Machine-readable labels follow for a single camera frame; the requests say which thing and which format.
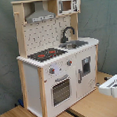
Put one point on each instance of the black toy stovetop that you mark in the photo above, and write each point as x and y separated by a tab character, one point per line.
46	54

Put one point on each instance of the left red stove knob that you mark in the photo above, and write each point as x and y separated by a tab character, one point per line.
51	70

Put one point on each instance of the wooden toy kitchen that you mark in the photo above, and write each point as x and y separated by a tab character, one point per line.
36	81

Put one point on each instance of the right red stove knob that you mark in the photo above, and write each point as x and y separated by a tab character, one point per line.
69	62

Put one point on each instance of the white oven door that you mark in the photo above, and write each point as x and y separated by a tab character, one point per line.
61	90

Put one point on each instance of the black toy faucet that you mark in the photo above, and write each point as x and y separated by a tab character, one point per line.
66	34

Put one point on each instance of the grey toy sink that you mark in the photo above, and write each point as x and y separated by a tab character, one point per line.
73	44

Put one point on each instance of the grey range hood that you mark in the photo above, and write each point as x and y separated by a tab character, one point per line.
39	14

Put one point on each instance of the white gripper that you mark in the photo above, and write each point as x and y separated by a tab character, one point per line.
109	87

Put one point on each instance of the red stove knob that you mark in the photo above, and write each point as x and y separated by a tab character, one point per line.
69	62
51	70

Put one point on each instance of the white cabinet door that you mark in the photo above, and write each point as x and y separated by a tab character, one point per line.
85	68

